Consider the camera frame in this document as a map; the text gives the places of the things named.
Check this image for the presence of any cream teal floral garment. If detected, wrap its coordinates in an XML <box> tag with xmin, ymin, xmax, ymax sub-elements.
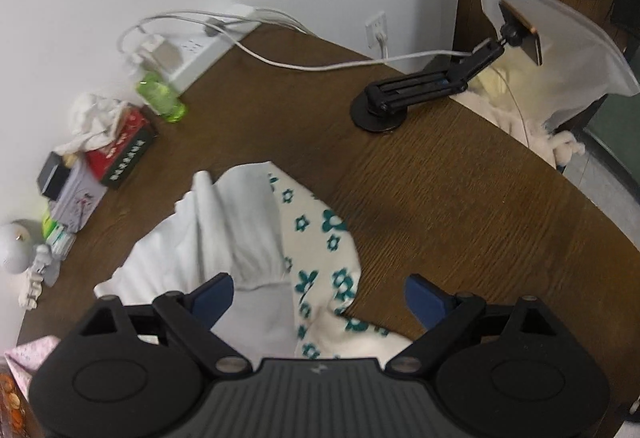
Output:
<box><xmin>93</xmin><ymin>162</ymin><xmax>410</xmax><ymax>364</ymax></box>

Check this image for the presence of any white round robot figurine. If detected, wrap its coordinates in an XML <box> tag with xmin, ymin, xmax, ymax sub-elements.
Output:
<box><xmin>1</xmin><ymin>219</ymin><xmax>61</xmax><ymax>311</ymax></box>

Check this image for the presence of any pink patterned garment pile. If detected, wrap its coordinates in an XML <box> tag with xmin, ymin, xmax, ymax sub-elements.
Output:
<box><xmin>3</xmin><ymin>335</ymin><xmax>61</xmax><ymax>400</ymax></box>

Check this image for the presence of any black phone holder stand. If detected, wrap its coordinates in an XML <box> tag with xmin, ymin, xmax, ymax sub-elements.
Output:
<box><xmin>349</xmin><ymin>29</ymin><xmax>512</xmax><ymax>134</ymax></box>

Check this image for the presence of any green plastic bottle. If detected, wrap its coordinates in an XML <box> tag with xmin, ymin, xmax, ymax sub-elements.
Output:
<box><xmin>136</xmin><ymin>71</ymin><xmax>188</xmax><ymax>123</ymax></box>

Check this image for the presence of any white printed tin box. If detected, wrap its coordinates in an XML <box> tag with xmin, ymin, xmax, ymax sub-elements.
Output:
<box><xmin>48</xmin><ymin>159</ymin><xmax>107</xmax><ymax>233</ymax></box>

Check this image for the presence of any green white small packet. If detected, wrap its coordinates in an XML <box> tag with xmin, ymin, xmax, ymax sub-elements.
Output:
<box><xmin>41</xmin><ymin>213</ymin><xmax>76</xmax><ymax>261</ymax></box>

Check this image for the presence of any smartphone on holder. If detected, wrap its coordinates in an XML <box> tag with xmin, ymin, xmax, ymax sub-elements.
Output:
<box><xmin>499</xmin><ymin>0</ymin><xmax>542</xmax><ymax>67</ymax></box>

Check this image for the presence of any white wall socket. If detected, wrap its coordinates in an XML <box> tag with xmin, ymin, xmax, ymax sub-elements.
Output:
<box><xmin>364</xmin><ymin>12</ymin><xmax>388</xmax><ymax>48</ymax></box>

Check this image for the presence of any small black box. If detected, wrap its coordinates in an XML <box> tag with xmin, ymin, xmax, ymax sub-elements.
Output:
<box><xmin>37</xmin><ymin>152</ymin><xmax>70</xmax><ymax>201</ymax></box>

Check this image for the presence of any clear snack bag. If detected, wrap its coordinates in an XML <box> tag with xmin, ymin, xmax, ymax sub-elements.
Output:
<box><xmin>0</xmin><ymin>358</ymin><xmax>42</xmax><ymax>438</ymax></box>

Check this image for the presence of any red green tissue box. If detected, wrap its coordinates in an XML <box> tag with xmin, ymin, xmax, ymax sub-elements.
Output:
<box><xmin>85</xmin><ymin>107</ymin><xmax>156</xmax><ymax>189</ymax></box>

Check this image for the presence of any white power strip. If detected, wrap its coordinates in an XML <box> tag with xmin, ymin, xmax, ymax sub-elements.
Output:
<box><xmin>148</xmin><ymin>4</ymin><xmax>259</xmax><ymax>94</ymax></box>

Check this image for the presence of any white charging cable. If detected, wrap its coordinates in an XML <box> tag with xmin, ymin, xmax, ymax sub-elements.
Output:
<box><xmin>117</xmin><ymin>6</ymin><xmax>532</xmax><ymax>149</ymax></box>

